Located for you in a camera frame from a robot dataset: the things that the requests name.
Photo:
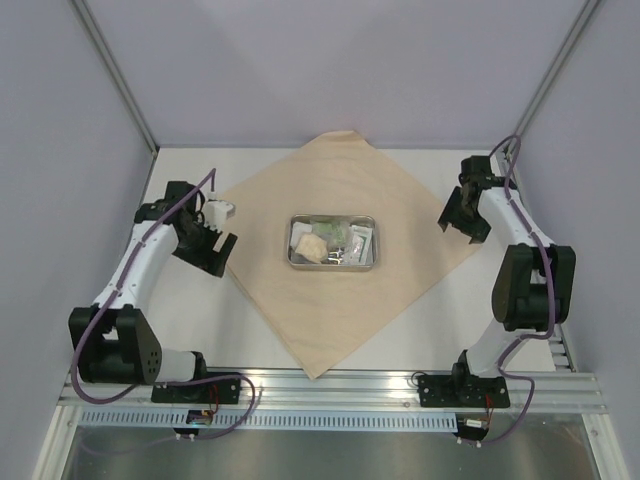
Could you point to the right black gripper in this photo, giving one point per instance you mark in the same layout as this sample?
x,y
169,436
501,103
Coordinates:
x,y
463,215

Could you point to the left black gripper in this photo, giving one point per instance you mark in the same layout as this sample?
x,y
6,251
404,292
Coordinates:
x,y
213,263

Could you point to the white gauze pad stack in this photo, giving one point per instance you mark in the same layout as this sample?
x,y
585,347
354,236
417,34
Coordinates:
x,y
298,229

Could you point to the stainless steel tray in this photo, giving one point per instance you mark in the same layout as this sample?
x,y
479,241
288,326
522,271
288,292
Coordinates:
x,y
300,263

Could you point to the beige cloth mat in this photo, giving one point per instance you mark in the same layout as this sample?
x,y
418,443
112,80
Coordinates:
x,y
321,316

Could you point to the long needle holder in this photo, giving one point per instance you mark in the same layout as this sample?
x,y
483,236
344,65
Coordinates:
x,y
336,256

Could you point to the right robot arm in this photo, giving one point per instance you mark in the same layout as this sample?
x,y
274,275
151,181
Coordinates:
x,y
533,288

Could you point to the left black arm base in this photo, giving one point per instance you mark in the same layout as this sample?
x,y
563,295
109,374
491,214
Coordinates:
x,y
223,389

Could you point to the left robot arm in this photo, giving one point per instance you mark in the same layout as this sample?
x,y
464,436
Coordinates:
x,y
113,339

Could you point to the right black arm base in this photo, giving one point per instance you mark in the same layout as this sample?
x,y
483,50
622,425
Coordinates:
x,y
446,391

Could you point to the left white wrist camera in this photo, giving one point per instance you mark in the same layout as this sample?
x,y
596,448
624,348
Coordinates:
x,y
216,213

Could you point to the slotted cable duct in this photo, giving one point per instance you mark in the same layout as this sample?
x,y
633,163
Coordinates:
x,y
275,420

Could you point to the aluminium mounting rail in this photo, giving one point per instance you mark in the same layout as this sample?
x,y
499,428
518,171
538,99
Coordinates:
x,y
557,392

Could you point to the right aluminium frame post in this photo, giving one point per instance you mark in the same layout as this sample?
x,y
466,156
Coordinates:
x,y
561,58

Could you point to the aluminium frame post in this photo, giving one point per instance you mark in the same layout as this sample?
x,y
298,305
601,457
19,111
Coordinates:
x,y
561,58
98,40

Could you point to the left aluminium frame post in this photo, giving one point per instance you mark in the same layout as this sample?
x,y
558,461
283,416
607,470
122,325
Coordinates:
x,y
98,40

